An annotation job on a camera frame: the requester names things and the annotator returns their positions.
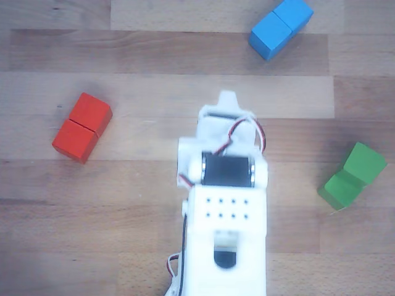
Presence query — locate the long green block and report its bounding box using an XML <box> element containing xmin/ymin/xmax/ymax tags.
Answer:
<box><xmin>317</xmin><ymin>168</ymin><xmax>371</xmax><ymax>212</ymax></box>

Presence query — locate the red black wrist servo cable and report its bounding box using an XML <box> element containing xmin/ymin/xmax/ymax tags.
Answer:
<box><xmin>212</xmin><ymin>118</ymin><xmax>267</xmax><ymax>155</ymax></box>

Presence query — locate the long blue block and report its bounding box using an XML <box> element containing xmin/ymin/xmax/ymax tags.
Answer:
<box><xmin>248</xmin><ymin>0</ymin><xmax>315</xmax><ymax>62</ymax></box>

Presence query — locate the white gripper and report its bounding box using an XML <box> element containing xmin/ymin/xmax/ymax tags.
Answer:
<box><xmin>196</xmin><ymin>91</ymin><xmax>264</xmax><ymax>152</ymax></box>

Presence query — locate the red black arm servo cable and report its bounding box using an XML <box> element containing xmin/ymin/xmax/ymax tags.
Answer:
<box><xmin>166</xmin><ymin>173</ymin><xmax>194</xmax><ymax>293</ymax></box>

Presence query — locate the long red block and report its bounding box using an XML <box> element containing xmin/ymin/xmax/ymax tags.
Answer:
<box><xmin>51</xmin><ymin>92</ymin><xmax>114</xmax><ymax>165</ymax></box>

